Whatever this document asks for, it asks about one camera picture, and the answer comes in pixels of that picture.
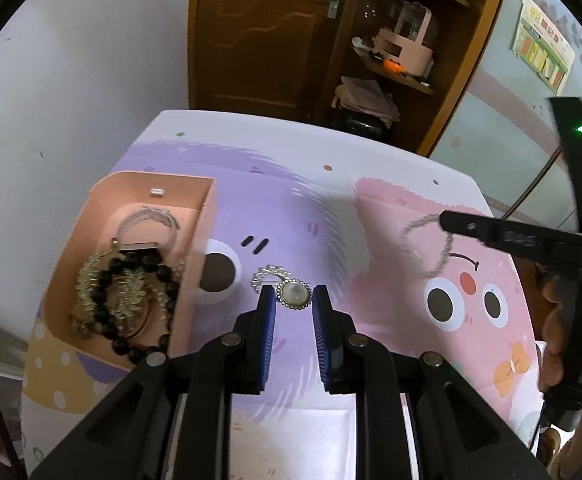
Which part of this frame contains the thin silver chain necklace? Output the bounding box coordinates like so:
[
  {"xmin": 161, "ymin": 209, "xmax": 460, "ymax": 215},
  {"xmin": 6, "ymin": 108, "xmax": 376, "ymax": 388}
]
[{"xmin": 399, "ymin": 212, "xmax": 455, "ymax": 281}]

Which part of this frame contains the red string bracelet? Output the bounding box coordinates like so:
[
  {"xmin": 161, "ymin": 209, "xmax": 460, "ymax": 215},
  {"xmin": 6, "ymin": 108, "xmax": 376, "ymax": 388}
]
[{"xmin": 115, "ymin": 309, "xmax": 158, "ymax": 346}]

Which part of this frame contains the gold leaf bracelet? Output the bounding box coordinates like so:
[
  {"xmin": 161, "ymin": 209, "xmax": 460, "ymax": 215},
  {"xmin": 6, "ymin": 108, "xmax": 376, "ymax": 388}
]
[{"xmin": 69, "ymin": 237, "xmax": 148, "ymax": 339}]

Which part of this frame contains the black bead bracelet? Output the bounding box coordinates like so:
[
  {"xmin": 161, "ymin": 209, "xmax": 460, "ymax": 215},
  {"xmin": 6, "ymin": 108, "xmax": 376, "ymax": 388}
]
[{"xmin": 90, "ymin": 249, "xmax": 183, "ymax": 366}]

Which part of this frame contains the pink jewelry box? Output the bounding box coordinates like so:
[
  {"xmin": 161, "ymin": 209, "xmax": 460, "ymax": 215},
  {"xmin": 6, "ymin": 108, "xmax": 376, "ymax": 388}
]
[{"xmin": 42, "ymin": 171, "xmax": 217, "ymax": 370}]

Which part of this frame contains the silver crystal hair comb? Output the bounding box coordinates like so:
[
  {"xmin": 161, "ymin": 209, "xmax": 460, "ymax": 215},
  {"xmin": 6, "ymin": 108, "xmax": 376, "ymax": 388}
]
[{"xmin": 250, "ymin": 264, "xmax": 291, "ymax": 292}]

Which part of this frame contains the person's right hand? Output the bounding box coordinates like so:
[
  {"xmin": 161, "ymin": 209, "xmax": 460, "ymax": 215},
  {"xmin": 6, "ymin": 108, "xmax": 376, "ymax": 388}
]
[{"xmin": 535, "ymin": 268, "xmax": 582, "ymax": 466}]

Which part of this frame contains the pink cartoon table mat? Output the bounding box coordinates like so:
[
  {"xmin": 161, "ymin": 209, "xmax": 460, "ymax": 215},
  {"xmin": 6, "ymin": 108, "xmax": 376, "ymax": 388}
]
[{"xmin": 20, "ymin": 108, "xmax": 545, "ymax": 480}]

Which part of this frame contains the pale sliding wardrobe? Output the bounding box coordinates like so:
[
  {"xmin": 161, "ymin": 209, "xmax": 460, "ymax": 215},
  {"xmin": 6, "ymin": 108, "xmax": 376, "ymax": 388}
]
[{"xmin": 431, "ymin": 0, "xmax": 582, "ymax": 231}]

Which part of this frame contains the folded beige cloth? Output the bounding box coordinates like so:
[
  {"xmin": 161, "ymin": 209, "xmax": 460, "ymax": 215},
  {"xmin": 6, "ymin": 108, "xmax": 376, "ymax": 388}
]
[{"xmin": 331, "ymin": 76, "xmax": 401, "ymax": 122}]

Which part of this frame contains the pink desk organizer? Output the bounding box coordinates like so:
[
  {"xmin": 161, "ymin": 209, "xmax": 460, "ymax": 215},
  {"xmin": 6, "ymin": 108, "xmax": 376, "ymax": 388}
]
[{"xmin": 372, "ymin": 1, "xmax": 438, "ymax": 77}]

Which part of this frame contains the wooden shelf unit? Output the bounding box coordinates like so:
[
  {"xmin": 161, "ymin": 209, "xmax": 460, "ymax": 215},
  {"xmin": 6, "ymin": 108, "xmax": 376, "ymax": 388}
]
[{"xmin": 320, "ymin": 0, "xmax": 502, "ymax": 156}]

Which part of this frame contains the brown wooden door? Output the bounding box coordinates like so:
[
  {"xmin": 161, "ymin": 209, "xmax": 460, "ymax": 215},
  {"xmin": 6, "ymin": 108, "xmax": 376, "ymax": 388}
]
[{"xmin": 188, "ymin": 0, "xmax": 354, "ymax": 122}]

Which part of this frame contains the colourful wall poster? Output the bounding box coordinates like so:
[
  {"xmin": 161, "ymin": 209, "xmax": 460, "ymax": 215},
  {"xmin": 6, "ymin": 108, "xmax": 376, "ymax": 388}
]
[{"xmin": 512, "ymin": 0, "xmax": 575, "ymax": 96}]

